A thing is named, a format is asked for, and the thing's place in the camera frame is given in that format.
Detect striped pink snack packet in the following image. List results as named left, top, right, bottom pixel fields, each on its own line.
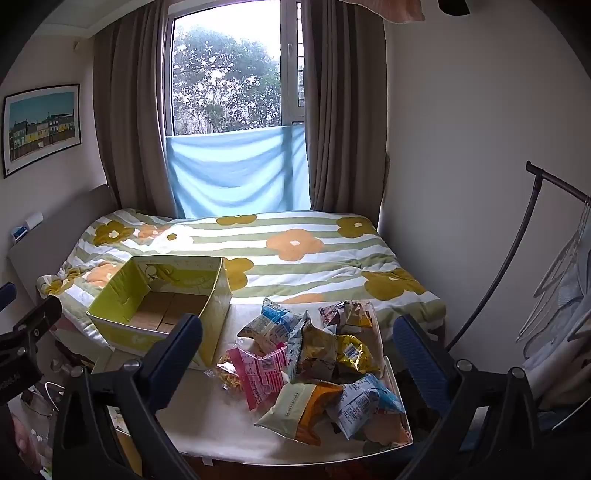
left=226, top=346, right=291, bottom=411

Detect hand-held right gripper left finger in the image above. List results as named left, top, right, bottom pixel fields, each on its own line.
left=53, top=314, right=204, bottom=480

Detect window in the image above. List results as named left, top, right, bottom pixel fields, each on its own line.
left=164, top=0, right=308, bottom=139

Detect hanging light clothes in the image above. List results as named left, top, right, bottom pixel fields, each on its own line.
left=522, top=258, right=591, bottom=430

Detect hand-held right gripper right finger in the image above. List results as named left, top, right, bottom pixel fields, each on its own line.
left=392, top=315, right=541, bottom=480

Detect brown curtain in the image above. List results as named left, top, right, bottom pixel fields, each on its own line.
left=92, top=4, right=185, bottom=217
left=302, top=0, right=391, bottom=227

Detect pink hanging cloth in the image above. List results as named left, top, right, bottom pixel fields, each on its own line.
left=342, top=0, right=426, bottom=23

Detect brown yellow snack packet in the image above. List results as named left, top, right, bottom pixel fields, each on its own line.
left=288, top=318, right=343, bottom=383

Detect clear waffle packet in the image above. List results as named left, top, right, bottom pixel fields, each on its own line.
left=216, top=355, right=245, bottom=394

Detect beige orange snack packet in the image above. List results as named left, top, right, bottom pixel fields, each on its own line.
left=254, top=381, right=345, bottom=446

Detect light blue cloth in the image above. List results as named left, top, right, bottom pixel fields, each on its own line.
left=165, top=124, right=311, bottom=220

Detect bright yellow snack packet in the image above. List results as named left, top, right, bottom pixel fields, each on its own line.
left=337, top=335, right=385, bottom=376

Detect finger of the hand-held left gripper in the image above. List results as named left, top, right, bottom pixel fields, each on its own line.
left=0, top=282, right=18, bottom=315
left=0, top=295, right=63, bottom=367

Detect yellow-green cardboard box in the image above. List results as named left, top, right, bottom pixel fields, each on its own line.
left=87, top=256, right=233, bottom=370

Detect striped floral blanket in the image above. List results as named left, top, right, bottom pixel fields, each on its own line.
left=37, top=208, right=448, bottom=344

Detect clear plastic bag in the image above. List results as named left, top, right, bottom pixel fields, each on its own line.
left=9, top=378, right=61, bottom=462

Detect blue white snack packet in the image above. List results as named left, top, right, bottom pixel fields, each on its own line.
left=335, top=374, right=407, bottom=439
left=238, top=298, right=310, bottom=354

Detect black clothes rack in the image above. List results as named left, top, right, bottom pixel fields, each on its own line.
left=445, top=161, right=591, bottom=352

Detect grey bed headboard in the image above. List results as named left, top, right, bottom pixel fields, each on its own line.
left=7, top=185, right=121, bottom=301

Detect framed houses picture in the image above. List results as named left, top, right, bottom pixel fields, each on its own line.
left=2, top=84, right=83, bottom=179

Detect dark noodle snack packet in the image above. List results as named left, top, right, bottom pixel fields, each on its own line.
left=318, top=302, right=345, bottom=333

